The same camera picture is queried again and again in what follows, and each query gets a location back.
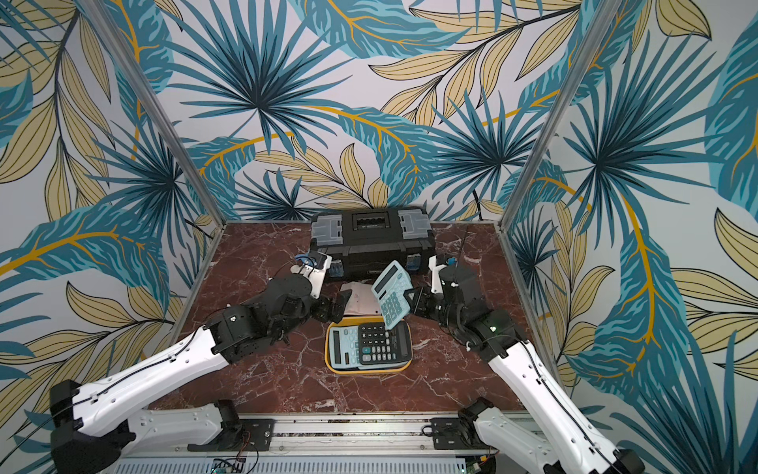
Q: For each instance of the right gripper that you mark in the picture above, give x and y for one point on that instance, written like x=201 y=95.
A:
x=436 y=302

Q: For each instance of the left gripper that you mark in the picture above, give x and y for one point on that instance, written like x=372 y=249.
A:
x=340 y=303

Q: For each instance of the pink calculator face down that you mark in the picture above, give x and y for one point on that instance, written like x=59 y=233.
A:
x=362 y=301

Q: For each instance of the yellow plastic tray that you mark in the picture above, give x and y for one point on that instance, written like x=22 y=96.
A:
x=356 y=321

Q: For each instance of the light blue calculator face down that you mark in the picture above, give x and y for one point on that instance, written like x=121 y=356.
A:
x=389 y=290

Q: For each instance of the light blue calculator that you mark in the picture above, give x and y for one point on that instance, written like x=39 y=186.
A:
x=343 y=348

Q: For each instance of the black calculator face down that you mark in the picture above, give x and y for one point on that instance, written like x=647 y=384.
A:
x=378 y=345

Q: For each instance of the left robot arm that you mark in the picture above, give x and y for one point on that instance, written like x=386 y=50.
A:
x=98 y=422

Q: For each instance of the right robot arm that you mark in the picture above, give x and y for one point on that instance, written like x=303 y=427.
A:
x=569 y=442

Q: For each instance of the black plastic toolbox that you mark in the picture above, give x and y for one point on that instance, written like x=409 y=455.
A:
x=363 y=242

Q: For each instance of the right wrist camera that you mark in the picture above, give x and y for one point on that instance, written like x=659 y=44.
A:
x=436 y=265

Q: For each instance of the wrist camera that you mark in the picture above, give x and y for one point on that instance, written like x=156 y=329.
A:
x=436 y=265
x=314 y=266

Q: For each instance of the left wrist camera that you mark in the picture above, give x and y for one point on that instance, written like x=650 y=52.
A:
x=314 y=266

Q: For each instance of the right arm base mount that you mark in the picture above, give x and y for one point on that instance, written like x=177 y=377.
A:
x=459 y=432

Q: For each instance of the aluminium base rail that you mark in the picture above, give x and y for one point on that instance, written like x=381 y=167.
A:
x=390 y=442

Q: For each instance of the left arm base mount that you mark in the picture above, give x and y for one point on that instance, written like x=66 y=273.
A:
x=233 y=432

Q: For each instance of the right aluminium frame post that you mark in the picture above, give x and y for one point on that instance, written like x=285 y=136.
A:
x=589 y=45

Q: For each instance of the aluminium frame post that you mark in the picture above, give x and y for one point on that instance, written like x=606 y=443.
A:
x=589 y=45
x=107 y=30

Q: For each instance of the left aluminium frame post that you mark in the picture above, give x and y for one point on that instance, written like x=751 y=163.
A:
x=107 y=30

